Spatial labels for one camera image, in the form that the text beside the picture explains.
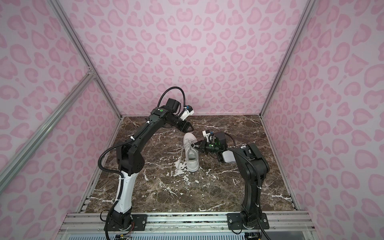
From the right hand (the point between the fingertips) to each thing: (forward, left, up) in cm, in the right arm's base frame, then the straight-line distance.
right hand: (193, 145), depth 89 cm
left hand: (+10, +2, +7) cm, 12 cm away
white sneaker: (-2, +1, -4) cm, 5 cm away
